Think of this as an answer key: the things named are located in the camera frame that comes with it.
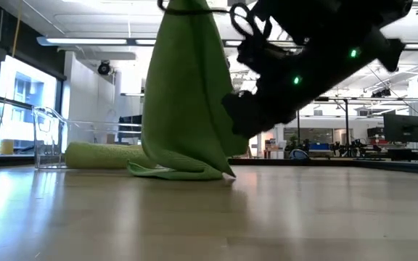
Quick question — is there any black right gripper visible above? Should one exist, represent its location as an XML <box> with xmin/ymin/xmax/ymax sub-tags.
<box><xmin>221</xmin><ymin>38</ymin><xmax>374</xmax><ymax>140</ymax></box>

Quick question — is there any bright green microfiber towel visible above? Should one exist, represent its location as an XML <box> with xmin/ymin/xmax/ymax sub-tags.
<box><xmin>126</xmin><ymin>0</ymin><xmax>250</xmax><ymax>181</ymax></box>

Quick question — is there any pale green microfiber towel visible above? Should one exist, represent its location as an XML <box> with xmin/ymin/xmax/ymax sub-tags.
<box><xmin>64</xmin><ymin>141</ymin><xmax>158</xmax><ymax>170</ymax></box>

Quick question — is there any black monitor on arm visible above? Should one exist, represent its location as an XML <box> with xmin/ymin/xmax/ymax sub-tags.
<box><xmin>382</xmin><ymin>113</ymin><xmax>418</xmax><ymax>144</ymax></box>

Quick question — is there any clear plastic basket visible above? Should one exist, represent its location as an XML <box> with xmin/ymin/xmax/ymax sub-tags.
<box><xmin>30</xmin><ymin>105</ymin><xmax>144</xmax><ymax>170</ymax></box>

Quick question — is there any blue and white object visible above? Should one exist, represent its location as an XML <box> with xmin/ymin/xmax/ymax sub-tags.
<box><xmin>288</xmin><ymin>148</ymin><xmax>310</xmax><ymax>161</ymax></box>

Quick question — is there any blue bin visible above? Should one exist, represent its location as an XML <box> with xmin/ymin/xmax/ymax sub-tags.
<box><xmin>308</xmin><ymin>142</ymin><xmax>332</xmax><ymax>152</ymax></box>

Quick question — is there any background robot equipment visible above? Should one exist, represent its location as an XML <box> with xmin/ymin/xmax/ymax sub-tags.
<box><xmin>330</xmin><ymin>139</ymin><xmax>384</xmax><ymax>157</ymax></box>

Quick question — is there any pair of dark monitors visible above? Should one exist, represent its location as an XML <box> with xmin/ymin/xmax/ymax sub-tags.
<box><xmin>118</xmin><ymin>114</ymin><xmax>144</xmax><ymax>128</ymax></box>

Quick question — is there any long ceiling light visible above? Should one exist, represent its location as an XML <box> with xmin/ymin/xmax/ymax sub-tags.
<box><xmin>36</xmin><ymin>36</ymin><xmax>158</xmax><ymax>47</ymax></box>

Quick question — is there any large window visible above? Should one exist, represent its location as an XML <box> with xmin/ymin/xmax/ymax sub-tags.
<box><xmin>0</xmin><ymin>54</ymin><xmax>65</xmax><ymax>157</ymax></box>

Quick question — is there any yellow bin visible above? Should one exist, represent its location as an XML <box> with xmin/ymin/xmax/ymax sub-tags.
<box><xmin>0</xmin><ymin>138</ymin><xmax>15</xmax><ymax>156</ymax></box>

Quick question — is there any black metal stand frame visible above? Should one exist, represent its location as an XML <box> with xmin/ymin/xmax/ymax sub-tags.
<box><xmin>295</xmin><ymin>96</ymin><xmax>351</xmax><ymax>146</ymax></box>

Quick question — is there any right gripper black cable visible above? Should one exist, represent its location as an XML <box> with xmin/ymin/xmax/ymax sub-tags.
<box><xmin>157</xmin><ymin>0</ymin><xmax>279</xmax><ymax>41</ymax></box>

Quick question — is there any black aluminium table frame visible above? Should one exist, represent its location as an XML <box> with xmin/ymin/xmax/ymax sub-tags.
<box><xmin>0</xmin><ymin>154</ymin><xmax>418</xmax><ymax>177</ymax></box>

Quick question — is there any black ceiling dome camera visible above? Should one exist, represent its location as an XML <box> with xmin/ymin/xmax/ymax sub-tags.
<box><xmin>97</xmin><ymin>60</ymin><xmax>112</xmax><ymax>76</ymax></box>

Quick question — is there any yellow hanging cable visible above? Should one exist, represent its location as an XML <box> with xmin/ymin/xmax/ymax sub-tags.
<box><xmin>11</xmin><ymin>0</ymin><xmax>24</xmax><ymax>59</ymax></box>

